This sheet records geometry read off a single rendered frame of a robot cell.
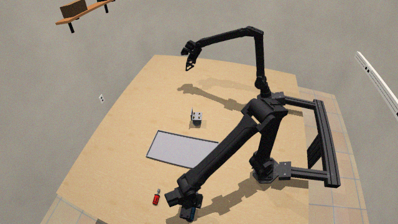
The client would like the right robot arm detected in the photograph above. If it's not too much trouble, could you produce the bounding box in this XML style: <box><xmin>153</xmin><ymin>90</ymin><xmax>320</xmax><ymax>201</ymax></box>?
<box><xmin>181</xmin><ymin>26</ymin><xmax>272</xmax><ymax>98</ymax></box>

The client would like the red-handled nut driver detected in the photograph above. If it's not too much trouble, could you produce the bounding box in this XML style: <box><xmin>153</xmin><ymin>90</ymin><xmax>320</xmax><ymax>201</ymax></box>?
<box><xmin>152</xmin><ymin>189</ymin><xmax>160</xmax><ymax>205</ymax></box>

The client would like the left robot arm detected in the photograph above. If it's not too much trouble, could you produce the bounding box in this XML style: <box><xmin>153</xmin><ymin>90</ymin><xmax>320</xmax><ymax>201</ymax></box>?
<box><xmin>164</xmin><ymin>98</ymin><xmax>289</xmax><ymax>220</ymax></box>

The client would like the grey metal bracket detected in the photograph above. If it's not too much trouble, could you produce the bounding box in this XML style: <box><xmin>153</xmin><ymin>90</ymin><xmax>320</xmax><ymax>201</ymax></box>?
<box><xmin>190</xmin><ymin>108</ymin><xmax>202</xmax><ymax>121</ymax></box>

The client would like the grey cylinder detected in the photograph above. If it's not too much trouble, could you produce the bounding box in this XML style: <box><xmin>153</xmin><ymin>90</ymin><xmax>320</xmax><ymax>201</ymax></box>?
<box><xmin>192</xmin><ymin>121</ymin><xmax>201</xmax><ymax>126</ymax></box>

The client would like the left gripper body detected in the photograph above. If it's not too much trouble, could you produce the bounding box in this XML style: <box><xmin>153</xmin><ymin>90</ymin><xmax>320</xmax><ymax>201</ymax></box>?
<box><xmin>194</xmin><ymin>194</ymin><xmax>203</xmax><ymax>208</ymax></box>

